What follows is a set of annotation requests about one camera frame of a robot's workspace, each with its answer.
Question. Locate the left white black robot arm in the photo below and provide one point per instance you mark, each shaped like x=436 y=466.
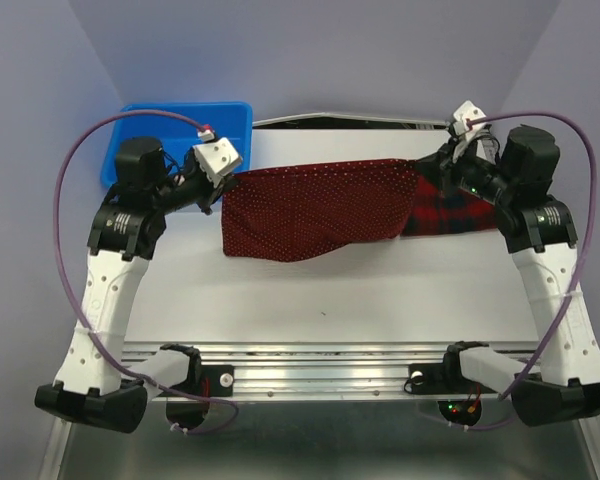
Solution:
x=122 y=242

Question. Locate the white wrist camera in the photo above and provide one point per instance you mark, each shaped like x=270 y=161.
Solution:
x=466 y=119
x=217 y=159

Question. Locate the blue plastic bin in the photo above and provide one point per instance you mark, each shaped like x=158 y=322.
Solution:
x=228 y=119

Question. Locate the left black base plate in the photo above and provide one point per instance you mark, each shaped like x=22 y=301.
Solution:
x=208 y=381

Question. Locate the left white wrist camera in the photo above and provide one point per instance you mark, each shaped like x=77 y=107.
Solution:
x=217 y=159

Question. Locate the aluminium table frame rail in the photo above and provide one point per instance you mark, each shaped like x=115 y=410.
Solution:
x=262 y=372

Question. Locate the red white-dotted skirt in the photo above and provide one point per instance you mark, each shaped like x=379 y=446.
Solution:
x=291 y=214

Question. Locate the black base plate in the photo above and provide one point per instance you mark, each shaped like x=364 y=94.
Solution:
x=430 y=379
x=208 y=381

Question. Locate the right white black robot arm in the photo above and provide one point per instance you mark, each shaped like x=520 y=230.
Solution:
x=561 y=381

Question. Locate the red navy plaid skirt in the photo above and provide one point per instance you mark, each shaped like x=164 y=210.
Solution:
x=459 y=213

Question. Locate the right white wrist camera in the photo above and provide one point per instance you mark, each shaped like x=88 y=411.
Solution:
x=466 y=119

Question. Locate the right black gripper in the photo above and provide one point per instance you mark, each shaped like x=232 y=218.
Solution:
x=443 y=165

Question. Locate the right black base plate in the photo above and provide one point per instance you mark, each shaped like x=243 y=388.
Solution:
x=430 y=379

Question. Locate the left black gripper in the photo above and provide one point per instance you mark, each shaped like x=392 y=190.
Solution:
x=212 y=193

